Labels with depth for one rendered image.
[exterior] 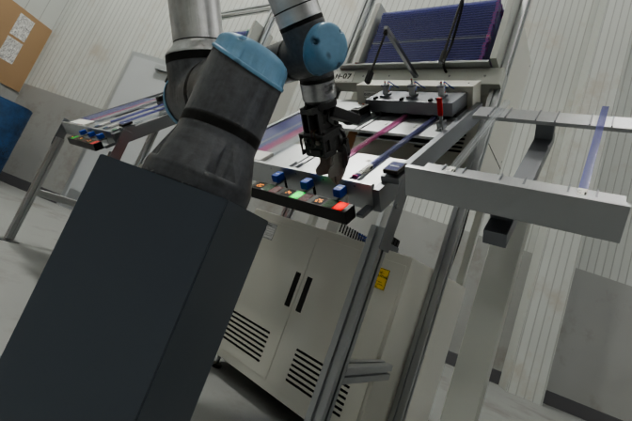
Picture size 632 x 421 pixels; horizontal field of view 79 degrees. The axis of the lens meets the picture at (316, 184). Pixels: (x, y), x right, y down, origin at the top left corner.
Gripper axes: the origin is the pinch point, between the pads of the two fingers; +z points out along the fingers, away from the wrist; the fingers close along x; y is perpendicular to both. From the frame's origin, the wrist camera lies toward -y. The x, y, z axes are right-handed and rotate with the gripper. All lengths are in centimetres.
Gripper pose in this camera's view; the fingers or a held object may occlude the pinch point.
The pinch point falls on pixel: (338, 178)
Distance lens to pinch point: 94.5
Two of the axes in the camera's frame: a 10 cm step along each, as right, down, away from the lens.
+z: 1.6, 8.9, 4.4
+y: -6.3, 4.3, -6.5
